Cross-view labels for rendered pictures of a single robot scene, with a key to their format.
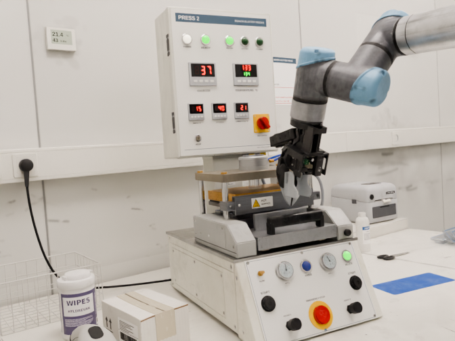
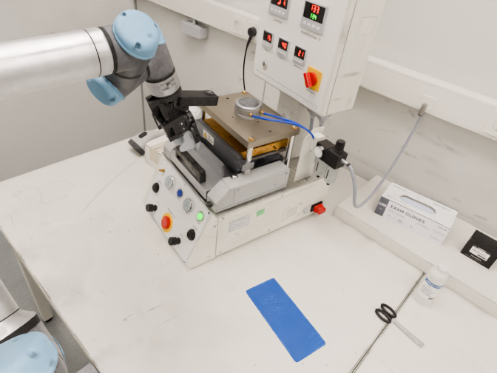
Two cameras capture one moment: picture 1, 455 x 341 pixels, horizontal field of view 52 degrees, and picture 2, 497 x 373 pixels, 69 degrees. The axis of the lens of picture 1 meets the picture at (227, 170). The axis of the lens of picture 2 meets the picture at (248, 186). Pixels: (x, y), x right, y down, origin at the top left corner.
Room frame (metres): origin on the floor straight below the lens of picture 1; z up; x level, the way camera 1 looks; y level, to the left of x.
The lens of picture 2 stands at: (1.04, -1.01, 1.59)
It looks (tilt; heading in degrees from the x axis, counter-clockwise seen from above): 38 degrees down; 76
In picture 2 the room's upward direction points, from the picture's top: 8 degrees clockwise
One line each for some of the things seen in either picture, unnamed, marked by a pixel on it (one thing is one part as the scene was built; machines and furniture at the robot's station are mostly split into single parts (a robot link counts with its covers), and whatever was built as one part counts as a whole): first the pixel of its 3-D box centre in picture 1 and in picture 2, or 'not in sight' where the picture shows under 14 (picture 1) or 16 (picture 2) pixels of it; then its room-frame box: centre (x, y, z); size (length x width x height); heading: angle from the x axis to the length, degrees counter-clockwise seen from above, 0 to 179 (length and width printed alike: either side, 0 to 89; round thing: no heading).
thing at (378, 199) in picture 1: (363, 201); not in sight; (2.15, -0.62, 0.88); 0.25 x 0.20 x 0.17; 31
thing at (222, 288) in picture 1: (267, 269); (239, 190); (1.25, -0.09, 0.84); 0.53 x 0.37 x 0.17; 26
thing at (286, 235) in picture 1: (266, 222); (229, 157); (1.21, -0.09, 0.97); 0.30 x 0.22 x 0.08; 26
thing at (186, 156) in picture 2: (295, 221); (190, 163); (1.08, -0.15, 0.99); 0.15 x 0.02 x 0.04; 116
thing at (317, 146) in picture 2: not in sight; (326, 159); (1.46, -0.21, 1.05); 0.15 x 0.05 x 0.15; 116
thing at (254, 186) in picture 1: (257, 185); (247, 128); (1.25, -0.08, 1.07); 0.22 x 0.17 x 0.10; 116
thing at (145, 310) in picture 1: (144, 321); (173, 151); (1.03, 0.21, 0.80); 0.19 x 0.13 x 0.09; 37
